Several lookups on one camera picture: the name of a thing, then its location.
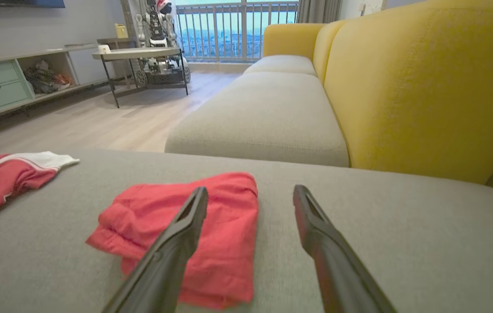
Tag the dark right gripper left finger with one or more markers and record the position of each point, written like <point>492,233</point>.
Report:
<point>168,261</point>

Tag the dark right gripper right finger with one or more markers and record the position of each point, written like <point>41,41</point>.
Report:
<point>338,269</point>

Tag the red shorts with white stripes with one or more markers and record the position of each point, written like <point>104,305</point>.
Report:
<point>229,226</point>

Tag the yellow and grey sofa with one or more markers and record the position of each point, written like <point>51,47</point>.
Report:
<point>424,252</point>

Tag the grey sofa seat cushion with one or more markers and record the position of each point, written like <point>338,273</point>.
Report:
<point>283,64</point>
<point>268,117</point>

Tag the large yellow sofa backrest cushion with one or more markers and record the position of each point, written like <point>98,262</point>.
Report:
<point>424,87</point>

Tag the round coffee table black legs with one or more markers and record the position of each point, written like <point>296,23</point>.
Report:
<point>138,53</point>

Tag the long white TV cabinet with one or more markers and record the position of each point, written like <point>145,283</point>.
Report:
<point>85,65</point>

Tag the small white cup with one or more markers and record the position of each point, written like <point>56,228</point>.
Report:
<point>104,49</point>

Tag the yellow container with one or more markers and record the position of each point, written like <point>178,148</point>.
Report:
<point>121,31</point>

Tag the white and black wheeled robot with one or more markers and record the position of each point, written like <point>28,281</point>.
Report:
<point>159,26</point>

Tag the yellow sofa armrest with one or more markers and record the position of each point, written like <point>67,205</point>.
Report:
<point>290,39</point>

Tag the grey balcony railing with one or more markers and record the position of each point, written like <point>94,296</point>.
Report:
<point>229,30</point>

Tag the grey curtain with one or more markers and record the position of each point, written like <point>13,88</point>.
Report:
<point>318,11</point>

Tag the dark wall television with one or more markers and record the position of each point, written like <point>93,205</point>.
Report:
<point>16,3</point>

